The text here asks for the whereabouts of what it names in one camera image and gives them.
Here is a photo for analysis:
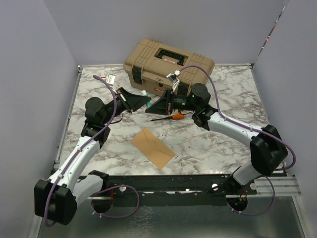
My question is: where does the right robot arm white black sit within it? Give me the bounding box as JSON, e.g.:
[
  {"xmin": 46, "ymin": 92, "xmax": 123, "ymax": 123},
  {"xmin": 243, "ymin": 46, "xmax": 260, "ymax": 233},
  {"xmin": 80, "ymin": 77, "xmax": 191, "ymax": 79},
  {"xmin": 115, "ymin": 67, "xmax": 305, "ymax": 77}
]
[{"xmin": 146, "ymin": 83, "xmax": 288, "ymax": 194}]

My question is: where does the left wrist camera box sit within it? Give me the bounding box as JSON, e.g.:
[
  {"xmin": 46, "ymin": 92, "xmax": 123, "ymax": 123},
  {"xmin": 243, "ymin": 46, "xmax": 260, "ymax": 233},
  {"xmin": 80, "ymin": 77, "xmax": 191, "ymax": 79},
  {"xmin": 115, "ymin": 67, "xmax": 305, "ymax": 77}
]
[{"xmin": 106, "ymin": 73, "xmax": 116, "ymax": 86}]

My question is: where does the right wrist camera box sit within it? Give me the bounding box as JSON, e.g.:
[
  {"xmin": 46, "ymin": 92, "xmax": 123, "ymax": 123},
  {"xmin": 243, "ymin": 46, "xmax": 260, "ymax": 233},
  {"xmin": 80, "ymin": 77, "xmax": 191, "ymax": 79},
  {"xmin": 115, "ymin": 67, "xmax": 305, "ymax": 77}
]
[{"xmin": 166, "ymin": 70, "xmax": 181, "ymax": 92}]

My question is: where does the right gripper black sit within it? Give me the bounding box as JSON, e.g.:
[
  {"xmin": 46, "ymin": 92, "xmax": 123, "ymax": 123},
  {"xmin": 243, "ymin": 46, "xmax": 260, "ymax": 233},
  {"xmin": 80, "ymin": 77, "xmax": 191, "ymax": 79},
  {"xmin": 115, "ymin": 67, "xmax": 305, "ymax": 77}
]
[{"xmin": 146, "ymin": 89, "xmax": 198, "ymax": 116}]

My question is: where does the brown paper envelope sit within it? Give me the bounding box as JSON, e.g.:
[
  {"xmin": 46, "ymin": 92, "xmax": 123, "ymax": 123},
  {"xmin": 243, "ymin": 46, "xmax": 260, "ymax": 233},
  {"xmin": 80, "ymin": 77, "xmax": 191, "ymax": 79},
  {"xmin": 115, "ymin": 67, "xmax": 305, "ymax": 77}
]
[{"xmin": 131, "ymin": 128, "xmax": 175, "ymax": 170}]

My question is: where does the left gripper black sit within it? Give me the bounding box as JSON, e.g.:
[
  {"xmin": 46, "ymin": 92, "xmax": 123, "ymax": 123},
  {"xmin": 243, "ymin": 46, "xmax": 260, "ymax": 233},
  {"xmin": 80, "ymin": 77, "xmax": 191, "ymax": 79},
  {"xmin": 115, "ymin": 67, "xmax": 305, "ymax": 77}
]
[{"xmin": 102, "ymin": 87, "xmax": 152, "ymax": 124}]

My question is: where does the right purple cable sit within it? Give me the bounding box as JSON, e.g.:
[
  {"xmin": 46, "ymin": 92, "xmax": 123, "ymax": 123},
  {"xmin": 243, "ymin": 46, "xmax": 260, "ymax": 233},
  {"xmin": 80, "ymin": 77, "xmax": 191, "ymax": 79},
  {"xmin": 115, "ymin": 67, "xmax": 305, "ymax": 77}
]
[{"xmin": 179, "ymin": 65, "xmax": 297, "ymax": 216}]

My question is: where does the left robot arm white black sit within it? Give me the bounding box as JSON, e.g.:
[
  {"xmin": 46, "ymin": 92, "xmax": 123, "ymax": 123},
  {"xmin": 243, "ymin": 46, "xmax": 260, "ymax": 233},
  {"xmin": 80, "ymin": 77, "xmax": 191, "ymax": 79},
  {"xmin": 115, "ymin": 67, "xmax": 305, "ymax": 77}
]
[{"xmin": 34, "ymin": 87, "xmax": 151, "ymax": 225}]

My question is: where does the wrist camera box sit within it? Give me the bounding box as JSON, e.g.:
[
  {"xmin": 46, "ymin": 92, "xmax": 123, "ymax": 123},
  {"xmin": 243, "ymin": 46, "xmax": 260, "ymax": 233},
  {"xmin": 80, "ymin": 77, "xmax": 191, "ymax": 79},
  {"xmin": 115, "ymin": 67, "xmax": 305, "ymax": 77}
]
[
  {"xmin": 166, "ymin": 70, "xmax": 181, "ymax": 92},
  {"xmin": 106, "ymin": 73, "xmax": 116, "ymax": 86}
]

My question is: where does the tan plastic toolbox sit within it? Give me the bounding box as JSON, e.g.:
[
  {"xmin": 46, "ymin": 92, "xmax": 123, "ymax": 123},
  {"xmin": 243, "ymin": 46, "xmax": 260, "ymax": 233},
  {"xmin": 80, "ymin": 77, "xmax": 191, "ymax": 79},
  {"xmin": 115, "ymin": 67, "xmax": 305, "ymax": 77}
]
[{"xmin": 123, "ymin": 38, "xmax": 215, "ymax": 96}]

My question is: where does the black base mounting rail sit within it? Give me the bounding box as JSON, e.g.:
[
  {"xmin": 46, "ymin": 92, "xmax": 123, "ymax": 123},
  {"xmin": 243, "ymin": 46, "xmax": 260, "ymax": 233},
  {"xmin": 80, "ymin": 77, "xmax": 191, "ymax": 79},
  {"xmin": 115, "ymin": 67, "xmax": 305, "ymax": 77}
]
[{"xmin": 90, "ymin": 174, "xmax": 257, "ymax": 210}]

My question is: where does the orange handled screwdriver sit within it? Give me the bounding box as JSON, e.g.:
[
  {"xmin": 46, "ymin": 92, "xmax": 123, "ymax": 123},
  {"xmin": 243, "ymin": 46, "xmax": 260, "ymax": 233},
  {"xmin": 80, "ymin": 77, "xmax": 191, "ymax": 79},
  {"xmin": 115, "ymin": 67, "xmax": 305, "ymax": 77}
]
[{"xmin": 151, "ymin": 114, "xmax": 185, "ymax": 121}]

